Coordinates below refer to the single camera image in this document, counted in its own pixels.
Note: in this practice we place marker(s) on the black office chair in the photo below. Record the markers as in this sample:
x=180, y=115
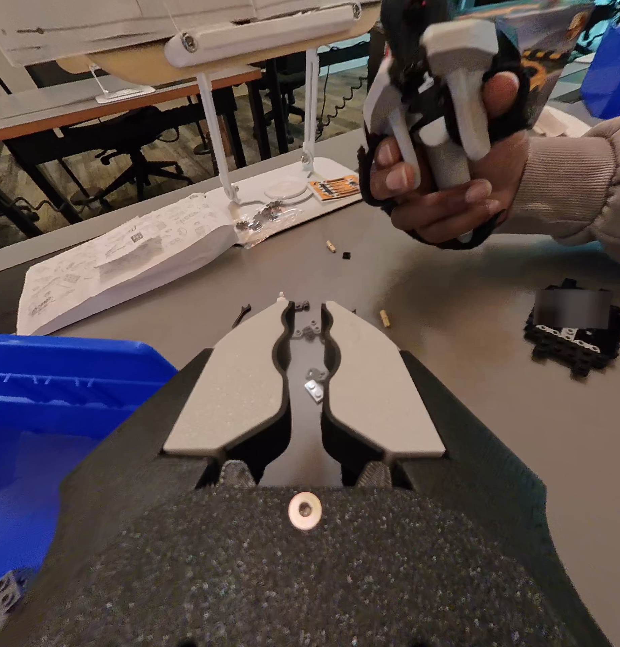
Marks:
x=282, y=86
x=133, y=146

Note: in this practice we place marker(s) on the grey desk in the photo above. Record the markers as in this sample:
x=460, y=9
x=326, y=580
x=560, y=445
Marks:
x=466, y=313

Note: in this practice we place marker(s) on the clear plastic parts bag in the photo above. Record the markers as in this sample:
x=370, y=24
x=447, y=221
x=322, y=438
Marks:
x=259, y=217

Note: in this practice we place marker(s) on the dark grey clip plate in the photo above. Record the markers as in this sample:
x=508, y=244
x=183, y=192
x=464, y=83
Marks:
x=300, y=306

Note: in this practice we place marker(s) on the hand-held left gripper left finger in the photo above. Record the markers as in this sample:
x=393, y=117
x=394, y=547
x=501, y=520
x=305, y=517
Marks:
x=229, y=384

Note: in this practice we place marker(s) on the light grey two-hole plate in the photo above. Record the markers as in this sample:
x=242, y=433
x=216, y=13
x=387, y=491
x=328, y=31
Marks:
x=314, y=326
x=305, y=333

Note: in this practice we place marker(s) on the white paper sheet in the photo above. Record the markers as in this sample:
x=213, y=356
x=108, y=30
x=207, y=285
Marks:
x=552, y=124

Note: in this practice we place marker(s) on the blue plastic bin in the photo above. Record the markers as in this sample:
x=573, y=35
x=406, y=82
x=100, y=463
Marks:
x=47, y=455
x=610, y=71

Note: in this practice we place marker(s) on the grey brick assembly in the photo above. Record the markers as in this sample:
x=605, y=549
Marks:
x=9, y=596

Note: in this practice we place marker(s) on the small white stand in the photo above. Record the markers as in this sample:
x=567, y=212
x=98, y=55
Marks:
x=122, y=95

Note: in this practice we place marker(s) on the person's right forearm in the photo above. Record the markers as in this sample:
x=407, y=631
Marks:
x=583, y=177

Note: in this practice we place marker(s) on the person's right hand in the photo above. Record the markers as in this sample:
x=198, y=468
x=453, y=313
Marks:
x=497, y=172

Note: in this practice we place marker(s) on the light grey stud plate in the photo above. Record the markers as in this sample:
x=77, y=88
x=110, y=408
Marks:
x=315, y=390

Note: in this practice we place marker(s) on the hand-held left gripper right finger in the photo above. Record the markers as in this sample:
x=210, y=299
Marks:
x=380, y=399

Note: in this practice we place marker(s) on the black brick model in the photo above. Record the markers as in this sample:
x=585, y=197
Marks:
x=567, y=354

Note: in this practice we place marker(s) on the black toy wrench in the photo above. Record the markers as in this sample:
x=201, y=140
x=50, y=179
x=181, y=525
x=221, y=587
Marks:
x=241, y=314

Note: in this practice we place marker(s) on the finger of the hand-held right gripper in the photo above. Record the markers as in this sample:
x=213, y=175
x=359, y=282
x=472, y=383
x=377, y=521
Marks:
x=378, y=101

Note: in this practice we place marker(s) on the orange sticker sheet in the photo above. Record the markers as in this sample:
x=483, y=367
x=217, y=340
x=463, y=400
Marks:
x=335, y=188

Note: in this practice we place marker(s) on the open instruction booklet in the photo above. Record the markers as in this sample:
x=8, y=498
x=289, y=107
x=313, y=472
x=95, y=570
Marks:
x=112, y=273

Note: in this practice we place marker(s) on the brown edged office desk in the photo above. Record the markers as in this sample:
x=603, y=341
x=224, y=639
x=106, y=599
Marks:
x=62, y=108

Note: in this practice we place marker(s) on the white book stand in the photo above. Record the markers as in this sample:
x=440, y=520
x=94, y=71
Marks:
x=249, y=43

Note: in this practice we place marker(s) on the open instruction book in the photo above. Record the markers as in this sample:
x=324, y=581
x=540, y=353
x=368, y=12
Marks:
x=87, y=30

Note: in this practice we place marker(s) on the toy car box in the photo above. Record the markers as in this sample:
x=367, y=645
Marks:
x=547, y=50

